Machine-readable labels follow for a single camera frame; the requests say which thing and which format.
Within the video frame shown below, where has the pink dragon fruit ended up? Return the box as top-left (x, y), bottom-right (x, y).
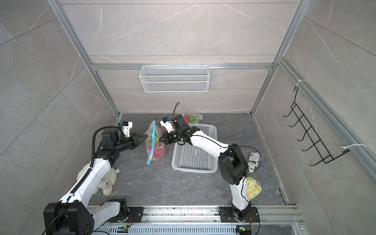
top-left (146, 126), bottom-right (165, 161)

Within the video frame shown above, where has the zip-top bag with blue seal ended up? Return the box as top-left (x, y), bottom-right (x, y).
top-left (145, 120), bottom-right (166, 165)

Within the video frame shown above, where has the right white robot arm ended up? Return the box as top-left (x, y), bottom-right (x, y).
top-left (160, 115), bottom-right (251, 222)

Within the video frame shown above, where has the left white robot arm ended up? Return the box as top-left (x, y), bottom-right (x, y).
top-left (43, 126), bottom-right (148, 235)

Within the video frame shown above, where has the far zip-top bag with dragon fruit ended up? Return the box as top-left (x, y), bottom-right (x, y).
top-left (182, 114), bottom-right (203, 124)

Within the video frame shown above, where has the yellow-green packaged snack bag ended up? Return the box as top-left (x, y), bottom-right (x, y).
top-left (246, 177), bottom-right (262, 200)

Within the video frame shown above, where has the white perforated plastic basket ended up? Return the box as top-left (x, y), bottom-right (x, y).
top-left (171, 123), bottom-right (218, 174)

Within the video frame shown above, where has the white plush teddy bear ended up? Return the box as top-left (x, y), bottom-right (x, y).
top-left (93, 168), bottom-right (118, 196)

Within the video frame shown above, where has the stars and stripes patterned can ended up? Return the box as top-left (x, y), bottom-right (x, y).
top-left (248, 151), bottom-right (260, 173)

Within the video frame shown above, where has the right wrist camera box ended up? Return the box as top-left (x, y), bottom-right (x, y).
top-left (160, 117), bottom-right (176, 133)

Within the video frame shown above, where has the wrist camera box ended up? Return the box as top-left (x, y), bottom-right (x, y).
top-left (160, 117), bottom-right (176, 133)
top-left (118, 121), bottom-right (133, 137)

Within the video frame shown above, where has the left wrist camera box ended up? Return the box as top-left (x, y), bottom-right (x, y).
top-left (118, 121), bottom-right (133, 137)

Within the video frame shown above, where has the white wire mesh wall basket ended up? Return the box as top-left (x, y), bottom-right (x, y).
top-left (139, 65), bottom-right (210, 93)

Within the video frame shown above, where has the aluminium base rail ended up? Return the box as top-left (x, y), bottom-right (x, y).
top-left (92, 205), bottom-right (308, 235)

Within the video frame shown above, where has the black wire wall hook rack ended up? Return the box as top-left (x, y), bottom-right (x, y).
top-left (283, 87), bottom-right (350, 166)

